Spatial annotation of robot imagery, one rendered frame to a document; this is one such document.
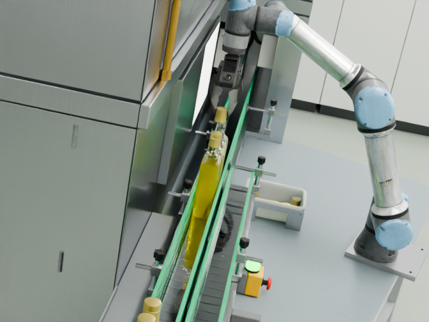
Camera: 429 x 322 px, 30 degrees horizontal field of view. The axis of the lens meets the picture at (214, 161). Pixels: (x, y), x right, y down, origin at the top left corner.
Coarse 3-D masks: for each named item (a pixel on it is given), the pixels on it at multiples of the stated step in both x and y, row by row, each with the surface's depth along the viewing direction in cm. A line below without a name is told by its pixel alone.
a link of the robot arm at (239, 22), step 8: (232, 0) 232; (240, 0) 231; (248, 0) 232; (232, 8) 233; (240, 8) 231; (248, 8) 232; (256, 8) 233; (232, 16) 233; (240, 16) 232; (248, 16) 232; (232, 24) 234; (240, 24) 233; (248, 24) 233; (232, 32) 234; (240, 32) 234; (248, 32) 236
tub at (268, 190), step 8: (248, 184) 290; (264, 184) 296; (272, 184) 295; (280, 184) 295; (264, 192) 296; (272, 192) 296; (280, 192) 296; (288, 192) 295; (296, 192) 295; (304, 192) 292; (256, 200) 281; (264, 200) 280; (280, 200) 297; (288, 200) 296; (304, 200) 286; (296, 208) 280; (304, 208) 281
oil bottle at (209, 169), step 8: (208, 160) 243; (216, 160) 243; (200, 168) 245; (208, 168) 244; (216, 168) 244; (200, 176) 246; (208, 176) 245; (216, 176) 245; (200, 184) 247; (208, 184) 246; (200, 192) 248; (208, 192) 247; (200, 200) 249; (208, 200) 248; (200, 208) 250; (208, 208) 249; (200, 216) 251; (208, 216) 250
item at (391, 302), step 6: (396, 282) 354; (402, 282) 354; (396, 288) 355; (390, 294) 357; (396, 294) 356; (390, 300) 358; (396, 300) 357; (390, 306) 354; (384, 312) 348; (390, 312) 352; (384, 318) 344; (390, 318) 360
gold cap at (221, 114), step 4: (220, 108) 245; (224, 108) 246; (216, 112) 245; (220, 112) 244; (224, 112) 244; (216, 116) 245; (220, 116) 245; (224, 116) 245; (216, 120) 246; (220, 120) 245; (224, 120) 246
